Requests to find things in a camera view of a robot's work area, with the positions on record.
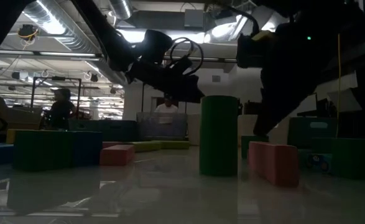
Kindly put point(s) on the black monitor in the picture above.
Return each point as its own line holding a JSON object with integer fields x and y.
{"x": 249, "y": 108}

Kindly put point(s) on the ceiling pipe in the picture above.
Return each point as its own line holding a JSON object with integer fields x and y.
{"x": 14, "y": 53}

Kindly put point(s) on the yellow block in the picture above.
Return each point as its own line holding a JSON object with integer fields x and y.
{"x": 10, "y": 136}

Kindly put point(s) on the silver air duct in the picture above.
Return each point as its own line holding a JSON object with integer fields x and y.
{"x": 120, "y": 7}

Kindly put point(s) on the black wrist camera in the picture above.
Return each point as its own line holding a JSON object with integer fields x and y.
{"x": 155, "y": 46}
{"x": 253, "y": 49}

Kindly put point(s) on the large spiral air duct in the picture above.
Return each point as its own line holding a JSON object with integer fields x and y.
{"x": 61, "y": 28}

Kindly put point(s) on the blue plastic bin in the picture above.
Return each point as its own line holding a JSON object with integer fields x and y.
{"x": 120, "y": 130}

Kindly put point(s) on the ceiling light panel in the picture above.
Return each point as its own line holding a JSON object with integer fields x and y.
{"x": 132, "y": 35}

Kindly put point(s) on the green plastic bin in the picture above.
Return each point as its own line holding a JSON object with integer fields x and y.
{"x": 312, "y": 130}

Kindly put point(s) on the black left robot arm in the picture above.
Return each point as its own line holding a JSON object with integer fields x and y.
{"x": 107, "y": 34}

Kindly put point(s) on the teal block with print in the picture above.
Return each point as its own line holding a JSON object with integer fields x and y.
{"x": 317, "y": 161}

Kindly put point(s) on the teal plastic bin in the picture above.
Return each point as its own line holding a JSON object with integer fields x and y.
{"x": 84, "y": 125}

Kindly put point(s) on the beige chair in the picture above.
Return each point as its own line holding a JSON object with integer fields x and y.
{"x": 2, "y": 112}

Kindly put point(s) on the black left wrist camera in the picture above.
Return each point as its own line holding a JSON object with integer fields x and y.
{"x": 155, "y": 46}

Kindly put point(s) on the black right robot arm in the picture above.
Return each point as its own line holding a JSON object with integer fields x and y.
{"x": 340, "y": 18}

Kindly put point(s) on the white board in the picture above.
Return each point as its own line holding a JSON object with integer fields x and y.
{"x": 309, "y": 107}

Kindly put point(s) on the person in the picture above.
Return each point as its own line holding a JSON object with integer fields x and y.
{"x": 166, "y": 107}
{"x": 59, "y": 112}

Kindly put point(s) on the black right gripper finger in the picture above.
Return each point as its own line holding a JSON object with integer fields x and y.
{"x": 269, "y": 115}

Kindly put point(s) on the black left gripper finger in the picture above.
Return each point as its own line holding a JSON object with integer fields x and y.
{"x": 190, "y": 90}

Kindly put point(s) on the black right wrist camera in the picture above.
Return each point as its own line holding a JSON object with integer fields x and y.
{"x": 253, "y": 49}

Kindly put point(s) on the grey ceiling box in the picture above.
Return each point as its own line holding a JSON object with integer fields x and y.
{"x": 193, "y": 18}

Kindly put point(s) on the green cylinder block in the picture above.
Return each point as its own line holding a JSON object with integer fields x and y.
{"x": 219, "y": 137}

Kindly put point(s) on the grey plastic bin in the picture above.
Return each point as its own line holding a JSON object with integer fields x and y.
{"x": 162, "y": 126}

